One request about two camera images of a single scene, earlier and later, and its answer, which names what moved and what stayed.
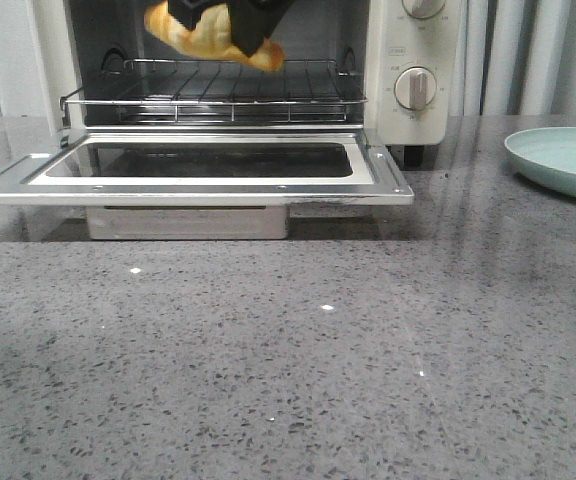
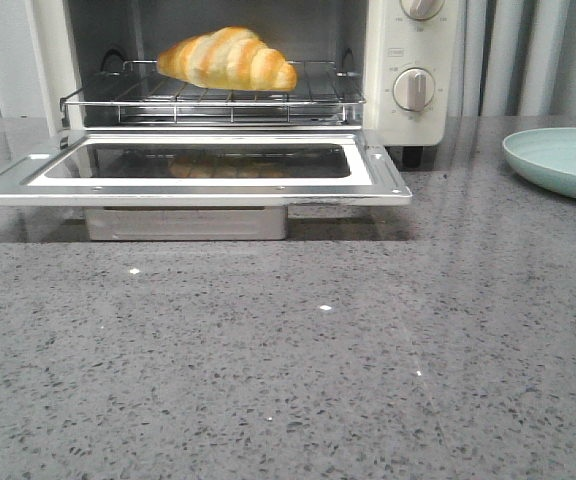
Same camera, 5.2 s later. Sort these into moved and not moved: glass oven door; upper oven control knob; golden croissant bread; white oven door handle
Moved: golden croissant bread
Not moved: upper oven control knob; glass oven door; white oven door handle
